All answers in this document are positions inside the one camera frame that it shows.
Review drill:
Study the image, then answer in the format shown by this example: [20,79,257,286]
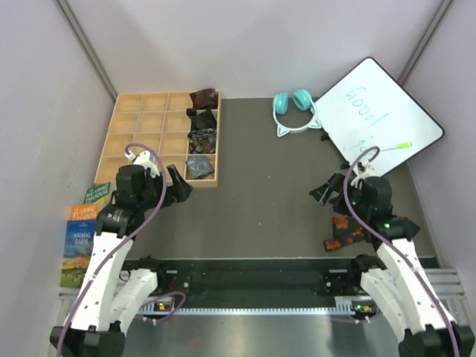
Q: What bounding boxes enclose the wooden compartment tray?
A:
[94,91,219,188]

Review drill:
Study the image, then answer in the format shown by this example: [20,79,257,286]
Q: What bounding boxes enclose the multicolour paisley rolled tie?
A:
[187,129,216,154]

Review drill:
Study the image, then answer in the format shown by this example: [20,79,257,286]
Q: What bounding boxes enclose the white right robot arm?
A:
[309,173,475,356]

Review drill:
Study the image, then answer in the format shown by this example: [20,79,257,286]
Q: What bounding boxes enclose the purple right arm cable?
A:
[342,146,459,357]

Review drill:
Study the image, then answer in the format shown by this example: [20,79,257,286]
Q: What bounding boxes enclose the teal cat ear headphones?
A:
[271,89,323,138]

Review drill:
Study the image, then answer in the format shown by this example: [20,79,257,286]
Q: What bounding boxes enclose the blue Animal Farm book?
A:
[60,219,96,288]

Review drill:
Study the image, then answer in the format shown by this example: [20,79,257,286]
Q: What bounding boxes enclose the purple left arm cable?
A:
[56,143,168,357]

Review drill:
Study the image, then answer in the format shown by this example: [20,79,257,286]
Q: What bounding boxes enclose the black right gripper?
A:
[309,172,370,219]

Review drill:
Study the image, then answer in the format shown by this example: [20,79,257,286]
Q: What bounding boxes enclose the grey blue rolled tie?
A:
[186,156,214,179]

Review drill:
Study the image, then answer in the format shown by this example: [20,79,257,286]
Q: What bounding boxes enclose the dark red rolled tie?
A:
[190,88,219,110]

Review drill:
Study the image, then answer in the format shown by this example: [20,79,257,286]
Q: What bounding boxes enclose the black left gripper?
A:
[137,164,193,211]

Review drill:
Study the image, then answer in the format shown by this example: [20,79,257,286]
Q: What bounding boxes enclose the slotted cable duct rail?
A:
[136,296,379,321]

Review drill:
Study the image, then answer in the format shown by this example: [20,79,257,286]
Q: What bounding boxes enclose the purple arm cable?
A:
[56,143,168,357]
[342,146,459,357]

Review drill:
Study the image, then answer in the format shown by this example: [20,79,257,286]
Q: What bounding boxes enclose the white dry erase board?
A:
[316,57,444,176]

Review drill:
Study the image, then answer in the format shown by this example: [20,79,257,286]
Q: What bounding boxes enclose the green marker pen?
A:
[380,142,413,151]

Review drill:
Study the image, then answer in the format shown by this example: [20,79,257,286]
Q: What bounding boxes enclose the orange paperback book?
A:
[69,203,100,221]

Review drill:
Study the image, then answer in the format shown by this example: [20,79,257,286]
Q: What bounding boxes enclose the dark blue rolled tie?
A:
[186,108,217,131]

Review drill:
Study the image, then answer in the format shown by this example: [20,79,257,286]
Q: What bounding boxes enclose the black orange floral tie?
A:
[324,216,420,251]

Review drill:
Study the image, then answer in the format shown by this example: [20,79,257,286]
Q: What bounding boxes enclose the green paperback book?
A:
[83,181,112,205]

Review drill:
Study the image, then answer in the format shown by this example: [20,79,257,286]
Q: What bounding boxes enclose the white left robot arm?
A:
[50,164,193,356]

